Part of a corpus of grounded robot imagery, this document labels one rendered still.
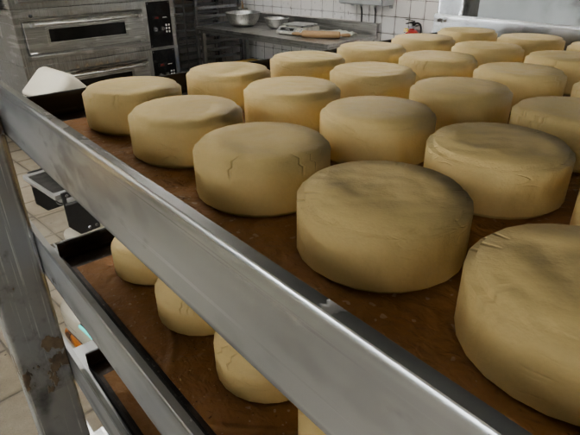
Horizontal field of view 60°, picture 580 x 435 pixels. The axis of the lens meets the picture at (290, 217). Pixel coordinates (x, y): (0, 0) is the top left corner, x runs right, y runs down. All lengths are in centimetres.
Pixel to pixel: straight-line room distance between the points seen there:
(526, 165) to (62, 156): 17
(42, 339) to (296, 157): 25
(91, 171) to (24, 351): 21
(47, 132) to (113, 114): 5
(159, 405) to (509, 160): 16
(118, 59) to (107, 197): 499
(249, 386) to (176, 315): 6
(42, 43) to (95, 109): 457
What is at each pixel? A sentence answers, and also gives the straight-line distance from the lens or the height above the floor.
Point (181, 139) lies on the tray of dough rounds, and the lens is 21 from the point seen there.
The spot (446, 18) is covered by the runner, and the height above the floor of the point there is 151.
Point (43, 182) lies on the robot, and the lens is 185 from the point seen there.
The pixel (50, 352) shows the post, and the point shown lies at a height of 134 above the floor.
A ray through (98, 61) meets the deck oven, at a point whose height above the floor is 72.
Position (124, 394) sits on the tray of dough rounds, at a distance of 37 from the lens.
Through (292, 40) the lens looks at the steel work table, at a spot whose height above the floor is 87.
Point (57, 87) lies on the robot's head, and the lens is 168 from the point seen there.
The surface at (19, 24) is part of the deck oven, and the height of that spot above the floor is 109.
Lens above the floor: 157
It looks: 28 degrees down
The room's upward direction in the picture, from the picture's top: 1 degrees counter-clockwise
